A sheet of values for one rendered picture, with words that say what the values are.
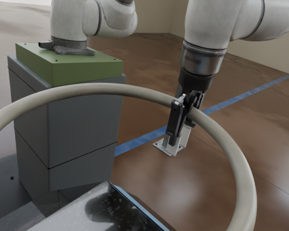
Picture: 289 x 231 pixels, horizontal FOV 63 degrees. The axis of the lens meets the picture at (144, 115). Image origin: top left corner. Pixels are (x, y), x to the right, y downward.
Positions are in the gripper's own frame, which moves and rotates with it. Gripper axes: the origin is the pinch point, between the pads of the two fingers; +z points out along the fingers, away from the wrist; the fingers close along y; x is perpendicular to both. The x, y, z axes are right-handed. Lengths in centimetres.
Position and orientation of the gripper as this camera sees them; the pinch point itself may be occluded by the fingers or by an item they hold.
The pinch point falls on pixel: (178, 140)
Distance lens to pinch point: 64.2
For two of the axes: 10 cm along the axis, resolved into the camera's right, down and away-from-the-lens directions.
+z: -1.4, 8.3, 5.3
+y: -6.2, 3.4, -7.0
